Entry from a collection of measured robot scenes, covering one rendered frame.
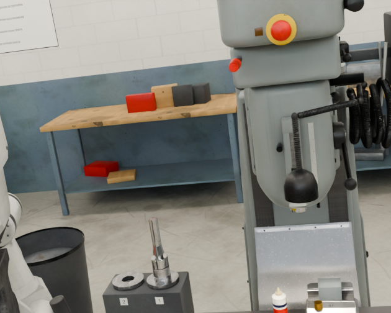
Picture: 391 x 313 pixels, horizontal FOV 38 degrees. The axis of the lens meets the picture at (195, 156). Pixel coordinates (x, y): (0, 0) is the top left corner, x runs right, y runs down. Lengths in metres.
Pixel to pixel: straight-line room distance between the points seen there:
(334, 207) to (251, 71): 0.75
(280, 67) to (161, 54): 4.52
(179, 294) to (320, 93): 0.64
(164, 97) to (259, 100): 3.99
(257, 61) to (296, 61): 0.09
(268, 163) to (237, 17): 0.38
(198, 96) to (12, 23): 2.13
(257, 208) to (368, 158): 3.45
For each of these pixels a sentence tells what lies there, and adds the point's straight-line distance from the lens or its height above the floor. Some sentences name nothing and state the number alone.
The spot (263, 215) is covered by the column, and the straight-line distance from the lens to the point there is 1.92.
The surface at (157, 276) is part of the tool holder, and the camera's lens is 1.59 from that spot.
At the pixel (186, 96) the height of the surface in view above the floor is 0.97.
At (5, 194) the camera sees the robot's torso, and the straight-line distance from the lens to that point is 1.06.
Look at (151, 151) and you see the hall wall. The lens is 6.00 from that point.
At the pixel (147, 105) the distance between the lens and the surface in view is 5.28.
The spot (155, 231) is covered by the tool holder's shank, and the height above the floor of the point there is 1.26.
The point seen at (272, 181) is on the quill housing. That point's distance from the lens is 1.40.
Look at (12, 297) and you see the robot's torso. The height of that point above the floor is 1.37.
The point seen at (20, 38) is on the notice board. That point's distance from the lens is 6.23.
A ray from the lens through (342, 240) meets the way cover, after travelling 1.94.
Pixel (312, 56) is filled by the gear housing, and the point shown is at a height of 1.69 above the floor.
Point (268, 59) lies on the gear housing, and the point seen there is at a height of 1.69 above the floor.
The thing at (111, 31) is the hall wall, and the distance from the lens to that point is 5.88.
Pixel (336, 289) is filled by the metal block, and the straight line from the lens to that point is 1.59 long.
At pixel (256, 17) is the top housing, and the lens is 1.19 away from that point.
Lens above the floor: 1.85
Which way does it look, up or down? 16 degrees down
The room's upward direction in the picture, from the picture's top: 8 degrees counter-clockwise
